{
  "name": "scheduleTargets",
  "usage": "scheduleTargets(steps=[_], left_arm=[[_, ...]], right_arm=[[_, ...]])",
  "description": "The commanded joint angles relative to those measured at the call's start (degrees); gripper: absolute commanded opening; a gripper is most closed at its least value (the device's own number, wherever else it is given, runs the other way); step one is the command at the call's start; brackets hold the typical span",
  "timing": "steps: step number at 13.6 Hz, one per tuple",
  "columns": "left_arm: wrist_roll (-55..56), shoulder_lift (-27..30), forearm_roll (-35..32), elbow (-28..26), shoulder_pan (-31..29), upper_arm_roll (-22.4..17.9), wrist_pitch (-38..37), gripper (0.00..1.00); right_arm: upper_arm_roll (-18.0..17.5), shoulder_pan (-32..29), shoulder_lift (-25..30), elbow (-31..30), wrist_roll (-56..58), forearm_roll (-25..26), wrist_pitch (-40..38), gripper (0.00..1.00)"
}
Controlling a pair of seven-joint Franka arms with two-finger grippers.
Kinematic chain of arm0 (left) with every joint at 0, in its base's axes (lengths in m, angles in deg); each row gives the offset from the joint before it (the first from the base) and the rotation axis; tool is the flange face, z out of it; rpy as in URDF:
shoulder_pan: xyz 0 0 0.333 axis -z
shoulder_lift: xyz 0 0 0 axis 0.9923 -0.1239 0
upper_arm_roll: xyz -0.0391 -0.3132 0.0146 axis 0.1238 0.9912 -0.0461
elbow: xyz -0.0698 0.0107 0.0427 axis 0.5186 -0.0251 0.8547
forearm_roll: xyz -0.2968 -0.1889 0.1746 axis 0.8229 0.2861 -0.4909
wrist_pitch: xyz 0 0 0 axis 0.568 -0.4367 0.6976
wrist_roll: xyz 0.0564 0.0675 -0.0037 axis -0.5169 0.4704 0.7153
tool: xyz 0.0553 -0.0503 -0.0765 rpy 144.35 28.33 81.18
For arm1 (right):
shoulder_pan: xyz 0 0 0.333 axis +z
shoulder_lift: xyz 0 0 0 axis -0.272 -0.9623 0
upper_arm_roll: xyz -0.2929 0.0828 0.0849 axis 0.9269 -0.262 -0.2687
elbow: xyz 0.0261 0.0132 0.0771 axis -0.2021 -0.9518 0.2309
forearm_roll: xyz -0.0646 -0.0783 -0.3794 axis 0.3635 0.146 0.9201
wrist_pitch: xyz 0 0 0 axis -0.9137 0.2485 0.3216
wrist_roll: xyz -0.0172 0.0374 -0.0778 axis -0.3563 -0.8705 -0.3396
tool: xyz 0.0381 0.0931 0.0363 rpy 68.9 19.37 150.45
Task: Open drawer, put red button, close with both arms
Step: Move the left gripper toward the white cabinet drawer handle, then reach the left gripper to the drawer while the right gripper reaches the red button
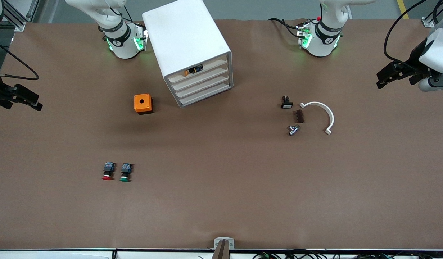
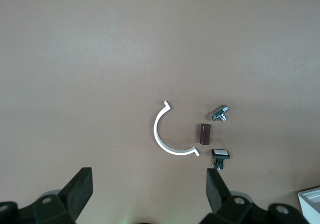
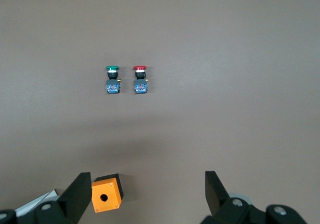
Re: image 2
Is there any white drawer cabinet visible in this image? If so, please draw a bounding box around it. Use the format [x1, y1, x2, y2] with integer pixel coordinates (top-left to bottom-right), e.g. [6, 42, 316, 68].
[297, 186, 320, 224]

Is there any dark brown cylinder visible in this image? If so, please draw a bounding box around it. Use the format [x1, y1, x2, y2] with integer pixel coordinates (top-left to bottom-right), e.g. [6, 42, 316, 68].
[195, 123, 212, 146]

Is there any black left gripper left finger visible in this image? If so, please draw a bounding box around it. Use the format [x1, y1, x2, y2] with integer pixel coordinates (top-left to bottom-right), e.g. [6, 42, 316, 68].
[18, 167, 94, 224]

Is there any chrome angle valve fitting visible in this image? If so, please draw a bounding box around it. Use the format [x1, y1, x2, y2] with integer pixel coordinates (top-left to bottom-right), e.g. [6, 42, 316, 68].
[207, 104, 230, 123]

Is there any black rectangular white-top push button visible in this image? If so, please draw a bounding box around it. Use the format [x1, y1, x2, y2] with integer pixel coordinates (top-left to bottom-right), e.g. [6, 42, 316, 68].
[209, 148, 231, 171]

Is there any white half-ring pipe clamp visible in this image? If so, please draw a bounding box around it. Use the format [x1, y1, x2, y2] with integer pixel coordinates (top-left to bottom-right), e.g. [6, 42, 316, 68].
[153, 100, 201, 157]

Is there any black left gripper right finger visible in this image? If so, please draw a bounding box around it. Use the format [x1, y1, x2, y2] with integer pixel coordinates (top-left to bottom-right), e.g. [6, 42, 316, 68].
[199, 168, 308, 224]

